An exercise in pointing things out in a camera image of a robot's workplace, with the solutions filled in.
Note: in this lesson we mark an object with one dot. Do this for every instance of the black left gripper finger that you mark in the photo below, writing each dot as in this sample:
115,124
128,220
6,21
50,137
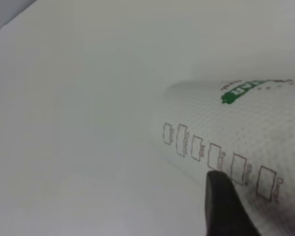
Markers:
223,211

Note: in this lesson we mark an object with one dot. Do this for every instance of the white paper coffee cup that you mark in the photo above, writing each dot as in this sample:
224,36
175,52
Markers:
248,127

